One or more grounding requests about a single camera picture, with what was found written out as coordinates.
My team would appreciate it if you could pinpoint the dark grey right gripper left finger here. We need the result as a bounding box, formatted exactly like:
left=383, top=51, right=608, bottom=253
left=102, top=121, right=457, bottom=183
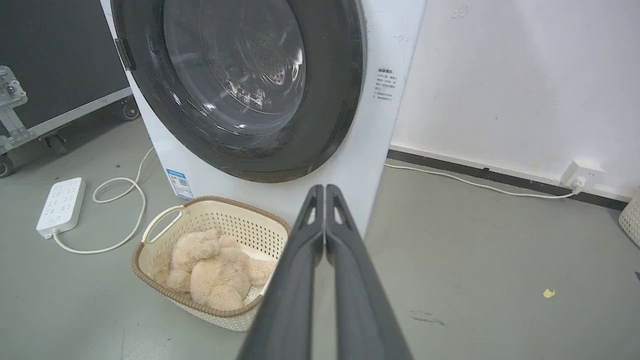
left=237, top=184, right=325, bottom=360

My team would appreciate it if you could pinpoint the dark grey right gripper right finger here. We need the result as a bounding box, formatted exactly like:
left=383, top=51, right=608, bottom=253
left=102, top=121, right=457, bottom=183
left=325, top=184, right=414, bottom=360

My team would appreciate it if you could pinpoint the white washing machine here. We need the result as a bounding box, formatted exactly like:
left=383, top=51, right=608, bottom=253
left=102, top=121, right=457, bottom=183
left=99, top=0, right=429, bottom=238

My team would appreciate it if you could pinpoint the dark round washing machine door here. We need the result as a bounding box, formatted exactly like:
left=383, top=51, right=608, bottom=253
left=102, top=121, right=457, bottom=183
left=110, top=0, right=368, bottom=184

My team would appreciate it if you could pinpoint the beige plush teddy bear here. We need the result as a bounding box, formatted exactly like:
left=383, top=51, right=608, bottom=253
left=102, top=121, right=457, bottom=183
left=151, top=229, right=277, bottom=311

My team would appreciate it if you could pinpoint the cream perforated laundry basket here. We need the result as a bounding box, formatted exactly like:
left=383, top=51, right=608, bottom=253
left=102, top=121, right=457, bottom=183
left=618, top=195, right=640, bottom=249
left=131, top=195, right=292, bottom=332

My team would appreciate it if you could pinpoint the blue energy label sticker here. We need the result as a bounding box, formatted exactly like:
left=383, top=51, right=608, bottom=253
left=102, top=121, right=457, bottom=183
left=165, top=168, right=195, bottom=201

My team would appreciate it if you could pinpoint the white power strip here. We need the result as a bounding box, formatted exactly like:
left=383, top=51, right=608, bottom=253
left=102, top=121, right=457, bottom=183
left=36, top=177, right=87, bottom=240

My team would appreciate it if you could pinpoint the black flight case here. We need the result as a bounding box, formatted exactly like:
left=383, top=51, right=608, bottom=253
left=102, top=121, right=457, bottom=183
left=0, top=0, right=141, bottom=179

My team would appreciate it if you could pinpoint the white wall plug with cable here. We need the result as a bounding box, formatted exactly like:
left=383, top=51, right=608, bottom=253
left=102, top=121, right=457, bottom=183
left=384, top=163, right=586, bottom=200

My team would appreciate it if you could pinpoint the white power strip cable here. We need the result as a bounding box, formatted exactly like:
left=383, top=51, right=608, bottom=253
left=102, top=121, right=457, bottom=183
left=52, top=146, right=157, bottom=255

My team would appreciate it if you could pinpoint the white wall plug adapter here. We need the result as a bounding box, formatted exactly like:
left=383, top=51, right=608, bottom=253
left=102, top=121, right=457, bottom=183
left=560, top=160, right=606, bottom=191

